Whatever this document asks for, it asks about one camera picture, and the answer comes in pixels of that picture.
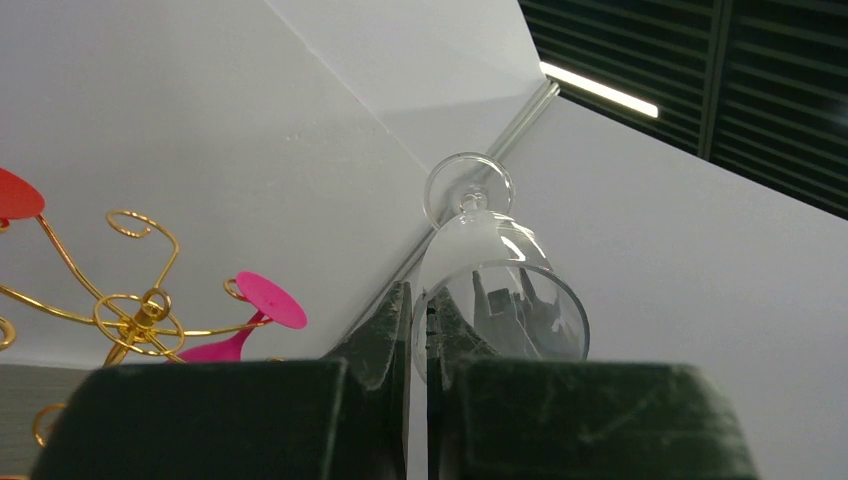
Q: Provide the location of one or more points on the pink plastic wine glass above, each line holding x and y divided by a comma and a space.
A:
272, 304

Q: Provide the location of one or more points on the red plastic wine glass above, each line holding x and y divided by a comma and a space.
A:
19, 199

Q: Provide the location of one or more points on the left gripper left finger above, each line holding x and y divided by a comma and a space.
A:
341, 416

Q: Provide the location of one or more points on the dark ceiling louvre panel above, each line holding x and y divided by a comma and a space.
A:
758, 88

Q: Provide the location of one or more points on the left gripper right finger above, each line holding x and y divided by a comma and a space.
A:
490, 417

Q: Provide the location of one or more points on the ceiling light strip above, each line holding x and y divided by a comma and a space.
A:
606, 92

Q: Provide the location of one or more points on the clear wine glass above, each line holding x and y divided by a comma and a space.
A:
485, 278

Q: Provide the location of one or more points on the gold wire glass rack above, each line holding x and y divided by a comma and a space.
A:
142, 324

